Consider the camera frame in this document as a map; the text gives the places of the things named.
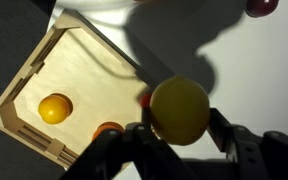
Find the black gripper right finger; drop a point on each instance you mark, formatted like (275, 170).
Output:
(255, 157)

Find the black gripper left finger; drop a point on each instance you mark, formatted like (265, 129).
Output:
(154, 159)

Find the yellow lemon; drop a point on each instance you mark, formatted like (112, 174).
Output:
(180, 110)

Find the wooden tray box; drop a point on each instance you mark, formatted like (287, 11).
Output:
(74, 60)

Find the small red tomato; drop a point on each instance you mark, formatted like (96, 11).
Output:
(145, 100)

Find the yellow orange round fruit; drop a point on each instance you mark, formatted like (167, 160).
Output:
(55, 108)

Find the dark red plum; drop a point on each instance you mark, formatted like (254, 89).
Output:
(260, 8)

